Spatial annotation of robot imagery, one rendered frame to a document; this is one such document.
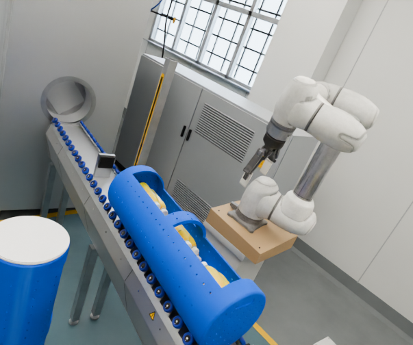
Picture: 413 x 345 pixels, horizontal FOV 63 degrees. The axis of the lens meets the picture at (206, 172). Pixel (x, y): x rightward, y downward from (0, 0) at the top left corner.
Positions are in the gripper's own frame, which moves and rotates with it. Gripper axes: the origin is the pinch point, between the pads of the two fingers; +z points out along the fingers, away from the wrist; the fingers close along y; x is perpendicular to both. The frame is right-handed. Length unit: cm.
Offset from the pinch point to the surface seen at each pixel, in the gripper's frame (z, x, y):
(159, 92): 30, 98, 45
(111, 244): 66, 37, -28
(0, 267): 41, 37, -77
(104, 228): 68, 49, -24
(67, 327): 155, 46, -41
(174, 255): 28.3, 1.4, -30.7
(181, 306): 34, -13, -39
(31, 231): 42, 47, -61
